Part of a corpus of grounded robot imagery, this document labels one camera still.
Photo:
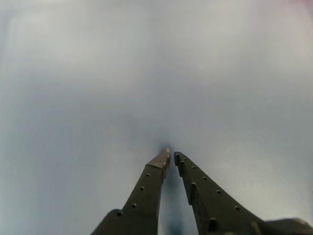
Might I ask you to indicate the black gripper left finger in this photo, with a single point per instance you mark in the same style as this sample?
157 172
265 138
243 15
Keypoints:
144 195

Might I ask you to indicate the dark blue-grey table mat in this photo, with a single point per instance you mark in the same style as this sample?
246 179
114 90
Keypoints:
97 73

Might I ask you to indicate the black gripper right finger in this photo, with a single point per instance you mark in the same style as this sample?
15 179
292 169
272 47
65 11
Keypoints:
212 203

